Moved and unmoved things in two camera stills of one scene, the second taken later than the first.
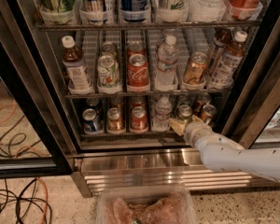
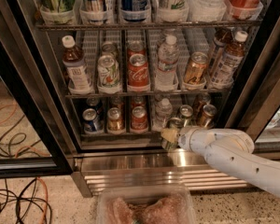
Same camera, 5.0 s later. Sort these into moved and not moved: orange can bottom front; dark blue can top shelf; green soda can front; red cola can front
Moved: green soda can front
Not moved: red cola can front; dark blue can top shelf; orange can bottom front
